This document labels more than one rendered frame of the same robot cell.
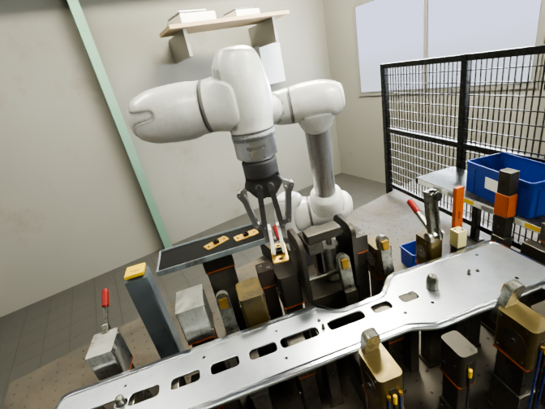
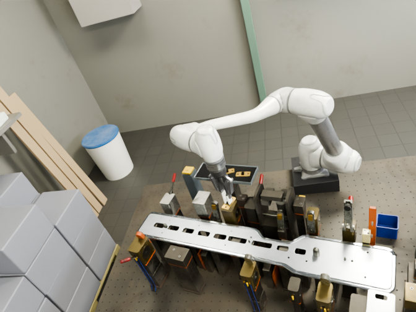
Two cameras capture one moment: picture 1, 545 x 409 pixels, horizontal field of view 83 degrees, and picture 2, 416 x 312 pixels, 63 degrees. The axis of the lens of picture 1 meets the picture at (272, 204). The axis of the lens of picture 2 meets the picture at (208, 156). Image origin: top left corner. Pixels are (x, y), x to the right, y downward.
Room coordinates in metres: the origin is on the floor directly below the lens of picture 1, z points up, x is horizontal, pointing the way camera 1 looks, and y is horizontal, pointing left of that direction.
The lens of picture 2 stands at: (-0.23, -0.84, 2.43)
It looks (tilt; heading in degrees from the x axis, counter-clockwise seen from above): 36 degrees down; 46
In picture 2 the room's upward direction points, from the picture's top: 19 degrees counter-clockwise
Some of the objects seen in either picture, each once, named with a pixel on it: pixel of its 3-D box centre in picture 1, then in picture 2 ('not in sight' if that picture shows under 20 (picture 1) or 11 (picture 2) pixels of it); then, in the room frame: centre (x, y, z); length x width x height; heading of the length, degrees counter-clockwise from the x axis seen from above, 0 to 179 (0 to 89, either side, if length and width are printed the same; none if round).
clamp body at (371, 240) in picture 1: (378, 284); (315, 234); (0.87, -0.31, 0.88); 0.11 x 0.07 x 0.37; 10
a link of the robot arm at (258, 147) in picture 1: (255, 144); (215, 161); (0.64, 0.01, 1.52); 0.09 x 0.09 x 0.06
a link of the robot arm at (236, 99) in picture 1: (237, 91); (206, 141); (0.64, 0.02, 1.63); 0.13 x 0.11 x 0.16; 82
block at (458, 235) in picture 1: (456, 274); (366, 255); (0.84, -0.58, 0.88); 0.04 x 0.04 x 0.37; 10
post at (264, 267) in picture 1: (276, 314); (249, 220); (0.81, 0.07, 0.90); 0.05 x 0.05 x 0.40; 10
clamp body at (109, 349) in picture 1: (127, 381); (177, 215); (0.69, 0.55, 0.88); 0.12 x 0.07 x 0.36; 10
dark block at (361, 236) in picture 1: (360, 281); (303, 227); (0.87, -0.25, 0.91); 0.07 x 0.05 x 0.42; 10
